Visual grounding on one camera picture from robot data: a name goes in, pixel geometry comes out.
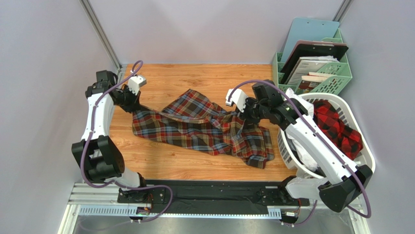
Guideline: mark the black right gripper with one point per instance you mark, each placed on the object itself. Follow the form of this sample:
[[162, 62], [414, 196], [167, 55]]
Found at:
[[248, 113]]

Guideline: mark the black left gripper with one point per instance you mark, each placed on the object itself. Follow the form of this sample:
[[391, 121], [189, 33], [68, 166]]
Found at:
[[134, 106]]

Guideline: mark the brown blue red plaid shirt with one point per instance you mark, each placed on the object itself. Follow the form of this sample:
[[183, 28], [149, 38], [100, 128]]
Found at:
[[193, 122]]

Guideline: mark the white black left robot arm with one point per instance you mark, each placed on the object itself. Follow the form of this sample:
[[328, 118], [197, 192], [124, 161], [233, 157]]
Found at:
[[100, 161]]

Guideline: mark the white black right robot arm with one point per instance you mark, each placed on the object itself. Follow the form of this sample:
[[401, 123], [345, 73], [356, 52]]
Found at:
[[344, 180]]

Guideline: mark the red white book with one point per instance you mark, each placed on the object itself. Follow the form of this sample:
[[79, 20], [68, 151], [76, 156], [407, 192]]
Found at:
[[311, 81]]

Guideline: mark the white manual booklet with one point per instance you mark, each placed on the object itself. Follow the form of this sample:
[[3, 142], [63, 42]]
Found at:
[[305, 65]]

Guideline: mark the white shirt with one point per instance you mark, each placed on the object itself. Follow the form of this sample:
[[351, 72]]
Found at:
[[303, 156]]

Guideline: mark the pink clipboard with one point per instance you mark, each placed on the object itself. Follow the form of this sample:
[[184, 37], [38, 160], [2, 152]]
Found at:
[[319, 42]]

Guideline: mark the green plastic file organizer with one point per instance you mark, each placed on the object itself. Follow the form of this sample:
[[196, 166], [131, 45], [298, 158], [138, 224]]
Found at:
[[333, 85]]

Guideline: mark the light blue clipboard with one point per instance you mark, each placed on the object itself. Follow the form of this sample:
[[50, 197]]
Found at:
[[307, 29]]

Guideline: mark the red black checked shirt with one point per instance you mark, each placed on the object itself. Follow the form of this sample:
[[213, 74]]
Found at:
[[347, 139]]

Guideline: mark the black clipboard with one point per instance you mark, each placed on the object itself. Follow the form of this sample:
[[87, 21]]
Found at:
[[336, 50]]

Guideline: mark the white laundry basket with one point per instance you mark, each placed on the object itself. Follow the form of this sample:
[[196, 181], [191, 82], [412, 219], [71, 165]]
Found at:
[[365, 156]]

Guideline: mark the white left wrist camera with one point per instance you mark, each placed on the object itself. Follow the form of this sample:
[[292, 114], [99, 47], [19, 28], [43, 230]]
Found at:
[[135, 83]]

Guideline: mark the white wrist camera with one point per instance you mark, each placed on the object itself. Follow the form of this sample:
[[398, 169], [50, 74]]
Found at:
[[135, 83], [236, 97]]

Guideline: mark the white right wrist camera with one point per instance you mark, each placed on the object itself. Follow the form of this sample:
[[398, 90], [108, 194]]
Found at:
[[236, 97]]

